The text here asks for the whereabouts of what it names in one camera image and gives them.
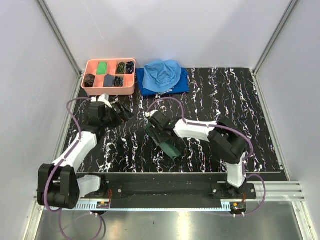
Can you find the blue folded cloth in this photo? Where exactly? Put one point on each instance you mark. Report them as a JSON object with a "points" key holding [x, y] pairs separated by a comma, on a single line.
{"points": [[181, 87]]}

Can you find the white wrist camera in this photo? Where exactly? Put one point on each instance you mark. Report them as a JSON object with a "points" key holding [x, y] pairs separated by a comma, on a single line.
{"points": [[104, 98], [149, 114]]}

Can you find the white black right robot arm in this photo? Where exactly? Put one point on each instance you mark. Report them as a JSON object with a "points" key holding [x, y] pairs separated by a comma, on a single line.
{"points": [[228, 144]]}

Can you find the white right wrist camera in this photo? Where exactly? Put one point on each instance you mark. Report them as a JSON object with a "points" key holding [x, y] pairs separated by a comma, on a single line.
{"points": [[149, 114]]}

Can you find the dark rolled sock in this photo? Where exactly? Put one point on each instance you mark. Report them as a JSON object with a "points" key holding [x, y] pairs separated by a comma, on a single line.
{"points": [[89, 80]]}

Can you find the light blue bucket hat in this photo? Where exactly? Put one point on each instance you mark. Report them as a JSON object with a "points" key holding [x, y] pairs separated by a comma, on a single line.
{"points": [[160, 76]]}

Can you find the dark green cloth napkin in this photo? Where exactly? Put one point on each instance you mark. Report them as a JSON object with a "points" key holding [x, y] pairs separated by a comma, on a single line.
{"points": [[168, 147]]}

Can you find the black patterned rolled sock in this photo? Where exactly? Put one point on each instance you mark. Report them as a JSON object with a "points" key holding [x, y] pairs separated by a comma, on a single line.
{"points": [[118, 81]]}

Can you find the pink compartment tray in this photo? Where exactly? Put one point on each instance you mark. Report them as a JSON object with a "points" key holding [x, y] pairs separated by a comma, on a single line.
{"points": [[98, 89]]}

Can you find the grey folded cloth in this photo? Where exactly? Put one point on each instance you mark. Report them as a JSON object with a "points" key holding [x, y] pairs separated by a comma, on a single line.
{"points": [[108, 81]]}

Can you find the black yellow rolled sock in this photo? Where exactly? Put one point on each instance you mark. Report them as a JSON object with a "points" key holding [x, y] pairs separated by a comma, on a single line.
{"points": [[121, 67]]}

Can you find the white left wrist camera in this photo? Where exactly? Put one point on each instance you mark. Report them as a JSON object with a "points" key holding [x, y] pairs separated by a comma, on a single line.
{"points": [[104, 98]]}

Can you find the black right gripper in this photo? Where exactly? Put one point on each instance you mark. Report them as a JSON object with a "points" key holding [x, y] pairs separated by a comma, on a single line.
{"points": [[156, 137]]}

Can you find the black marble pattern mat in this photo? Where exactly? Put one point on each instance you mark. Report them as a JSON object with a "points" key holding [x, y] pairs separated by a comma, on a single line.
{"points": [[214, 94]]}

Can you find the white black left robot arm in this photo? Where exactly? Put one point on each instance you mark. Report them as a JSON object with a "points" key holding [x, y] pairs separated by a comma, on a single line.
{"points": [[58, 187]]}

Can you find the green rolled cloth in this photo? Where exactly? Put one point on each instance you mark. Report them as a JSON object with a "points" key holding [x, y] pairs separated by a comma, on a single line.
{"points": [[102, 68]]}

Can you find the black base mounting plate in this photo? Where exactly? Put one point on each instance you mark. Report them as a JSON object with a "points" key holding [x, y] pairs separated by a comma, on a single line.
{"points": [[146, 191]]}

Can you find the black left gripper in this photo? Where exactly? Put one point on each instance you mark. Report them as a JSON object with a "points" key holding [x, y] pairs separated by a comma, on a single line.
{"points": [[125, 114]]}

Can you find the black blue rolled sock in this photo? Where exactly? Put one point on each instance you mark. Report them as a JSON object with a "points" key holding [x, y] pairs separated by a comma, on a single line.
{"points": [[129, 67]]}

